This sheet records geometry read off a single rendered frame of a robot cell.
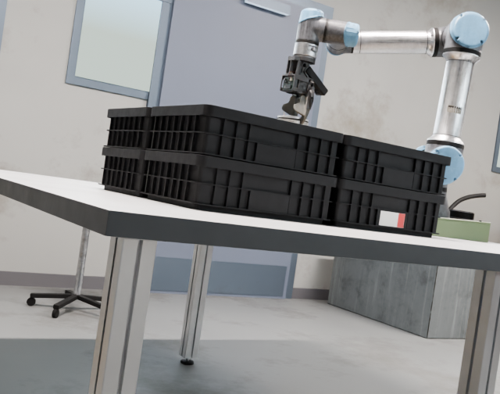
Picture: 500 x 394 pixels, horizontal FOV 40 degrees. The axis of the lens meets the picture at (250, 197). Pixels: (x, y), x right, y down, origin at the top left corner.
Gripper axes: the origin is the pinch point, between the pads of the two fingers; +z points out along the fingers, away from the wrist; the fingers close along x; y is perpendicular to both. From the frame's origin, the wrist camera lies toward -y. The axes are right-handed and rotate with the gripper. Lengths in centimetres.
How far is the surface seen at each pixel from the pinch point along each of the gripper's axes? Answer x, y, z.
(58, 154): -228, 5, 27
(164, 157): 31, 60, 19
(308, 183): 47, 29, 19
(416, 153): 48.0, -4.9, 6.4
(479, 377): 79, -6, 57
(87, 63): -228, -4, -30
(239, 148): 47, 50, 14
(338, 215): 48, 18, 26
